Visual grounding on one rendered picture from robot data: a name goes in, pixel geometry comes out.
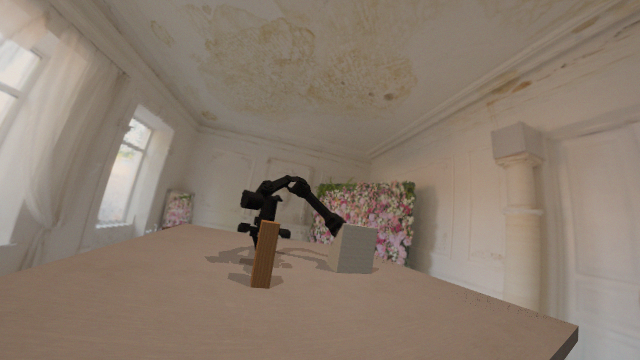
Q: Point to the dark brown wooden post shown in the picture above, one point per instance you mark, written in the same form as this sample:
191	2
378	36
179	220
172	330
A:
264	256

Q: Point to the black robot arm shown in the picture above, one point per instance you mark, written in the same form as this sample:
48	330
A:
263	199

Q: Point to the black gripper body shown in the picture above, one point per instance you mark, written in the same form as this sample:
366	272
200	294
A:
269	216

